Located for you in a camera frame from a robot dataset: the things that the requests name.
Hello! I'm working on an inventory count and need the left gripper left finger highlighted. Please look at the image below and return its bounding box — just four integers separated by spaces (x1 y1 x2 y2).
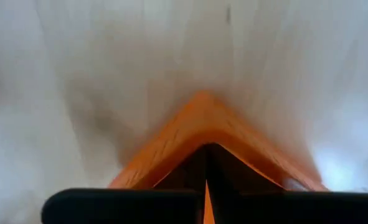
154 143 207 189

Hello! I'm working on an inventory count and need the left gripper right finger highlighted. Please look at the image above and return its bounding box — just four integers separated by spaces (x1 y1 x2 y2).
206 143 284 189

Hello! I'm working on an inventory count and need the orange plastic basket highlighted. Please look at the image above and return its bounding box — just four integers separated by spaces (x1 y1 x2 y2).
108 90 328 224

